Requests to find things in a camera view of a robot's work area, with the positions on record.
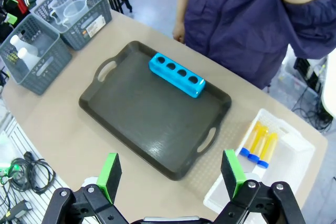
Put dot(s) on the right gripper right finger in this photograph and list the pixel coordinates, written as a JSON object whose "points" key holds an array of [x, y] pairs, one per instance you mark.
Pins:
{"points": [[232, 174]]}

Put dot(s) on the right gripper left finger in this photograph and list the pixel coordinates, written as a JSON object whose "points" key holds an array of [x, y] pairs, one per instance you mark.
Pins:
{"points": [[111, 176]]}

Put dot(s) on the yellow tube with blue cap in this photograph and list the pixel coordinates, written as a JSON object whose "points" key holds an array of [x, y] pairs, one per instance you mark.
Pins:
{"points": [[260, 142], [269, 148], [253, 136]]}

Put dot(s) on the white plastic conical flask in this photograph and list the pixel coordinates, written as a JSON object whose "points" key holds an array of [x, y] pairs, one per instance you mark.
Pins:
{"points": [[27, 57], [15, 41]]}

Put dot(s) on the clear plastic measuring cup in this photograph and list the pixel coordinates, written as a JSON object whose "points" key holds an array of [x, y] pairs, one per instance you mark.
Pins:
{"points": [[74, 12], [60, 5]]}

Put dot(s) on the person's right hand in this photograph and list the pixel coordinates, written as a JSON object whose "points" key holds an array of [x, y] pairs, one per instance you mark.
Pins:
{"points": [[179, 32]]}

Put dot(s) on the white plastic basket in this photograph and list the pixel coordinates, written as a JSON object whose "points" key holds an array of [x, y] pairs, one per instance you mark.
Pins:
{"points": [[291, 155]]}

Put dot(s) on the dark grey plastic tray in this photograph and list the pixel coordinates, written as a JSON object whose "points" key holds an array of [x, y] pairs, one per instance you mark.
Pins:
{"points": [[147, 124]]}

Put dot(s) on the blue tube rack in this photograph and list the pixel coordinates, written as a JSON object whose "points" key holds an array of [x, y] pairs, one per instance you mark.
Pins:
{"points": [[183, 83]]}

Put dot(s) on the grey plastic mesh basket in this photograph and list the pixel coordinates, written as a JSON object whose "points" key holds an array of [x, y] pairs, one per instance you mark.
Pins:
{"points": [[44, 77]]}

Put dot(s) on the grey basket with label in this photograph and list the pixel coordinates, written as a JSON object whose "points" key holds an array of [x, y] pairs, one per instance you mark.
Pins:
{"points": [[78, 37]]}

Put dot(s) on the person in blue jacket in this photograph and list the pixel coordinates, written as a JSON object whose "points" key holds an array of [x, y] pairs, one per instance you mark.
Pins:
{"points": [[236, 24]]}

